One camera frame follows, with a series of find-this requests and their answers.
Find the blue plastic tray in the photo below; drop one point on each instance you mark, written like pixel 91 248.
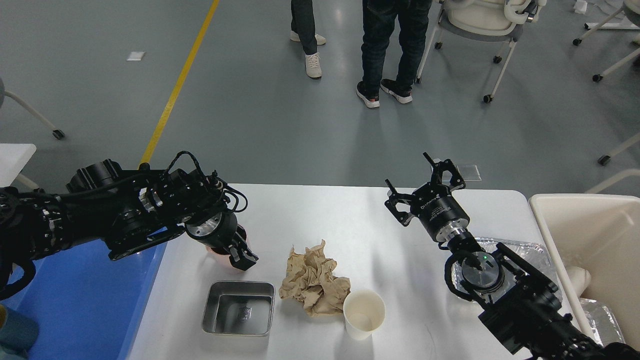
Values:
pixel 87 306

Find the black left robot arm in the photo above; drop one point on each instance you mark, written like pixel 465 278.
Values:
pixel 130 210

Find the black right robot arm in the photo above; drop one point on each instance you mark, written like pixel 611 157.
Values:
pixel 519 302

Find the clear floor plate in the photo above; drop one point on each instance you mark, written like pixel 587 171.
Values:
pixel 469 172

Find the cream plastic bin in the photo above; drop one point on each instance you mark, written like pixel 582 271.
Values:
pixel 598 233

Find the person with white sneakers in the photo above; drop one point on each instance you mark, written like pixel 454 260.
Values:
pixel 303 31

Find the aluminium foil tray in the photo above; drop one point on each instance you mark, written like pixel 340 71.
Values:
pixel 600 319

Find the white grey office chair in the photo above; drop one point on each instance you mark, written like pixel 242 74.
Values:
pixel 487 21

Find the crumpled brown paper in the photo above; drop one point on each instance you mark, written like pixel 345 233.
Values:
pixel 309 280

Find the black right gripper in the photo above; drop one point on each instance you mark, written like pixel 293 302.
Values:
pixel 433 204

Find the pink plastic mug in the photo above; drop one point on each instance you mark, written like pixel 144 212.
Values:
pixel 222 258

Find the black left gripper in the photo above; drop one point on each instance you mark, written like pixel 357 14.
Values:
pixel 219 232

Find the white paper cup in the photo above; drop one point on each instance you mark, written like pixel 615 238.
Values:
pixel 364 312

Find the square stainless steel tray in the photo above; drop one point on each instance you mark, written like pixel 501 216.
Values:
pixel 239 308

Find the white chair legs right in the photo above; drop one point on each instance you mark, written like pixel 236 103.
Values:
pixel 612 43

